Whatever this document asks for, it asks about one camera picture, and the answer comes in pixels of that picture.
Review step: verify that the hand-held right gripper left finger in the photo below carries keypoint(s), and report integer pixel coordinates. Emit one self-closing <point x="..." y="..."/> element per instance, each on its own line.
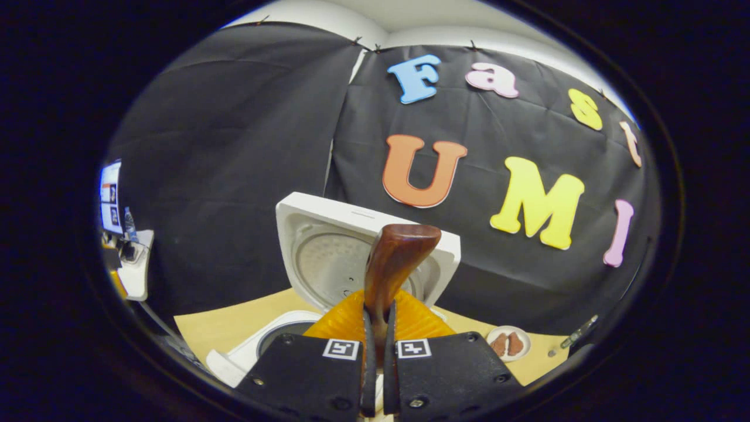
<point x="310" y="381"/>

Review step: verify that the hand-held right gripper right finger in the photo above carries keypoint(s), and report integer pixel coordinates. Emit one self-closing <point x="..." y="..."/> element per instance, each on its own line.
<point x="451" y="381"/>

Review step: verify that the brown wooden spoon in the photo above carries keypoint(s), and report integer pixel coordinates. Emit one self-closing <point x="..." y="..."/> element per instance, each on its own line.
<point x="392" y="258"/>

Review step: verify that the white rice cooker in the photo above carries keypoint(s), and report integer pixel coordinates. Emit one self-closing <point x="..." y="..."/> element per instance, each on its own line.
<point x="328" y="211"/>

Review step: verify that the brown meat piece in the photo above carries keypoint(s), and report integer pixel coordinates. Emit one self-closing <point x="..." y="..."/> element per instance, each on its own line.
<point x="498" y="345"/>
<point x="515" y="343"/>

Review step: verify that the white plate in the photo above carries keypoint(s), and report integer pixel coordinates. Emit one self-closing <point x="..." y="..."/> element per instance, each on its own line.
<point x="493" y="331"/>

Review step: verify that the white side table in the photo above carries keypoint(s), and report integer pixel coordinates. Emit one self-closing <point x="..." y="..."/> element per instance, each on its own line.
<point x="139" y="278"/>

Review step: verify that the black backdrop cloth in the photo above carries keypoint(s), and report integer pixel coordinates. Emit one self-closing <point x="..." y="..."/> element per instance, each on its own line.
<point x="234" y="176"/>

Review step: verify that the black device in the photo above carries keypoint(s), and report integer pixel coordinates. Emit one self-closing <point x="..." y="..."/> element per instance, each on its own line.
<point x="130" y="252"/>

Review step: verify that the clear water bottle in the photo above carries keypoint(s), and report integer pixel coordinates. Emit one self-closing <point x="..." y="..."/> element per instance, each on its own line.
<point x="129" y="225"/>

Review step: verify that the wall screen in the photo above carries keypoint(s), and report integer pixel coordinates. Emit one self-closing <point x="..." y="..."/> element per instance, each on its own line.
<point x="110" y="196"/>

